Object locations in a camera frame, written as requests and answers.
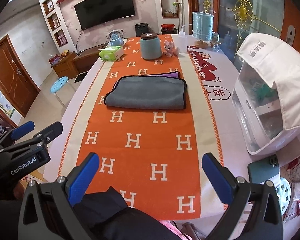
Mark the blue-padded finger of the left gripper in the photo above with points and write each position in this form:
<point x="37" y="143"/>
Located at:
<point x="10" y="137"/>

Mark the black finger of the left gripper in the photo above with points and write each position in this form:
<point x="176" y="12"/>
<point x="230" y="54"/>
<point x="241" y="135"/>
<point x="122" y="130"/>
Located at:
<point x="48" y="134"/>

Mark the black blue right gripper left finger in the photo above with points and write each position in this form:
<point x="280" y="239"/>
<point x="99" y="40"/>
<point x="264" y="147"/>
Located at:
<point x="47" y="210"/>

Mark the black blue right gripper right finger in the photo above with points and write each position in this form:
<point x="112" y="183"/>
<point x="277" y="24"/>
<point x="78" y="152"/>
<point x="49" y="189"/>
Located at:
<point x="265" y="219"/>

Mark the purple grey microfibre towel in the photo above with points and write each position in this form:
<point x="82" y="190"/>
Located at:
<point x="164" y="91"/>

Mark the light blue stool right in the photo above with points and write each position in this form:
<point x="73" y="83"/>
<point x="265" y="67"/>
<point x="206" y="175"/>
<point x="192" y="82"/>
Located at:
<point x="283" y="192"/>

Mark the light blue round stool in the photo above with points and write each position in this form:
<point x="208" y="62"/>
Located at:
<point x="58" y="85"/>

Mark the dark green smartphone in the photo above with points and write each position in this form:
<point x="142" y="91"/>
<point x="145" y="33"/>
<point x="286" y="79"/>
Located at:
<point x="263" y="169"/>

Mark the brown wooden door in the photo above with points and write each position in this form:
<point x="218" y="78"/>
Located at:
<point x="15" y="83"/>

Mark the dark trousers of operator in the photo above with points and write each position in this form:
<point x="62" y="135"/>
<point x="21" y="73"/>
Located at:
<point x="107" y="216"/>

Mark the wooden TV cabinet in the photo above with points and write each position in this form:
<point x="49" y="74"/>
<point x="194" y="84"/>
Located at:
<point x="74" y="64"/>

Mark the green tissue pack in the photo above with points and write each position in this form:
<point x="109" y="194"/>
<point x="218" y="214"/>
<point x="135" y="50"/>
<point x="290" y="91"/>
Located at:
<point x="111" y="53"/>

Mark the orange H-pattern table runner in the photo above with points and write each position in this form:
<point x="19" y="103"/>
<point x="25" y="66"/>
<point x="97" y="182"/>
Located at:
<point x="152" y="157"/>

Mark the teal ceramic jar brown lid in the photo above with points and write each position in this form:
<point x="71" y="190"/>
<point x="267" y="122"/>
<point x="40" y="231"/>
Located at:
<point x="150" y="46"/>

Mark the pink plush toy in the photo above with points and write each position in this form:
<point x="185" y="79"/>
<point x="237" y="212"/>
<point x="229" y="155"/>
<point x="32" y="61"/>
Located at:
<point x="170" y="49"/>

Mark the red round container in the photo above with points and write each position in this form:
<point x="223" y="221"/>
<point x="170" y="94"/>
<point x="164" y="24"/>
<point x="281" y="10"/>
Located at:
<point x="168" y="29"/>

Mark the white squeeze bottle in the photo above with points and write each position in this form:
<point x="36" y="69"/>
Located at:
<point x="182" y="40"/>

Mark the white cloth cover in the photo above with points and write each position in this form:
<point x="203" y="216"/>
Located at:
<point x="278" y="65"/>

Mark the white printed tablecloth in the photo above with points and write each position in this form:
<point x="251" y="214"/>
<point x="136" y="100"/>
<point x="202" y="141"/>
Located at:
<point x="218" y="76"/>

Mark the clear drinking glass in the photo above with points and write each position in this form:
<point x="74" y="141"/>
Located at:
<point x="215" y="41"/>

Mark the gold ornament on door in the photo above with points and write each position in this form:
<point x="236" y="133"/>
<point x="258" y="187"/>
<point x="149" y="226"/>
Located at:
<point x="243" y="14"/>

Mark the white wall shelf unit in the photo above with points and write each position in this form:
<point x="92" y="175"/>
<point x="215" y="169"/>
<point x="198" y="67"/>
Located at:
<point x="56" y="25"/>

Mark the black wall television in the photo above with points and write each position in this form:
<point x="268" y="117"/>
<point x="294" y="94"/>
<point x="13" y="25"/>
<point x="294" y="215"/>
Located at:
<point x="95" y="12"/>

